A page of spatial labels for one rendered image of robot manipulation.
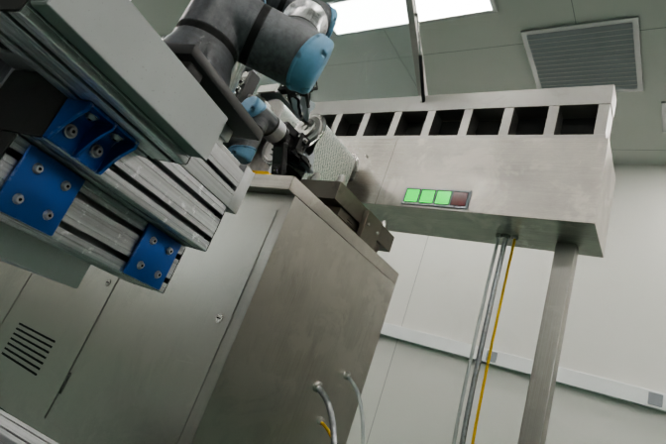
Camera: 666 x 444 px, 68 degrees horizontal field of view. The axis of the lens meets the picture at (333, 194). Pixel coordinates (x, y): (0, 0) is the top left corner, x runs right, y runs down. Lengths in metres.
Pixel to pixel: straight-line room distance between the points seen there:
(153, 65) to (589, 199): 1.34
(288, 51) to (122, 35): 0.40
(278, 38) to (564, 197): 1.07
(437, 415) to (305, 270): 2.84
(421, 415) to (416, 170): 2.54
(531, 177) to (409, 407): 2.72
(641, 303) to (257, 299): 3.16
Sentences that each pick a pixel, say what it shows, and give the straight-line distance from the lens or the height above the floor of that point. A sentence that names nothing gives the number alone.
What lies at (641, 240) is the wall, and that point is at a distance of 4.16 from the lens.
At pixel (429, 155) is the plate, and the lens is 1.90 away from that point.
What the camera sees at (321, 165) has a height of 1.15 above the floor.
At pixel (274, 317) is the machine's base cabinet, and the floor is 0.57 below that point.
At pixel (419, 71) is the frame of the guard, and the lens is 2.07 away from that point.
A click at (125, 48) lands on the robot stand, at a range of 0.57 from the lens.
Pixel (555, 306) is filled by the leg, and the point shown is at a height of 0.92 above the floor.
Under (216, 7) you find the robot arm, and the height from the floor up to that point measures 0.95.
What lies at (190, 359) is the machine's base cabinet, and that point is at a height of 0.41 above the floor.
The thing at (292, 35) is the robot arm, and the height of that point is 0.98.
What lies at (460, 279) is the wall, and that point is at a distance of 4.24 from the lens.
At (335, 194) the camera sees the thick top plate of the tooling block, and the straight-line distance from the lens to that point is 1.49.
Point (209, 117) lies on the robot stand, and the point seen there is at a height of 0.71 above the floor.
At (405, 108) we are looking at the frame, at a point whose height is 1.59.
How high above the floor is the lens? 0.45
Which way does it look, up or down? 21 degrees up
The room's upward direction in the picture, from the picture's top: 21 degrees clockwise
